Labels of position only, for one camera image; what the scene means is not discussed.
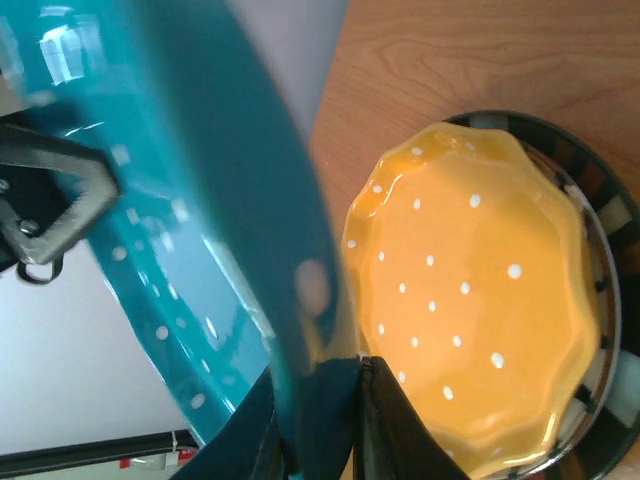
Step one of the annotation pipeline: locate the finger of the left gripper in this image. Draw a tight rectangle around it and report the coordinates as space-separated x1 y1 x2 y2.
1 124 120 264

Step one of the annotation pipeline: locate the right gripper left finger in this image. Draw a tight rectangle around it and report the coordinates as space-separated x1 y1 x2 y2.
173 358 360 479

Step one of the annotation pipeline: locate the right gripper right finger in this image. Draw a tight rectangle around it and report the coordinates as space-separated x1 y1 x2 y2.
354 357 467 480

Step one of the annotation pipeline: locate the yellow plate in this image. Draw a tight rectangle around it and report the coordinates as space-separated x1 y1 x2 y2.
342 123 599 479

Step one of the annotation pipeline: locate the teal polka dot plate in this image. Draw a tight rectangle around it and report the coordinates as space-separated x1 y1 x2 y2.
1 1 359 449

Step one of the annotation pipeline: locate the black rimmed striped plate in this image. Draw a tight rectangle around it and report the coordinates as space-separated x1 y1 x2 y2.
450 110 639 479

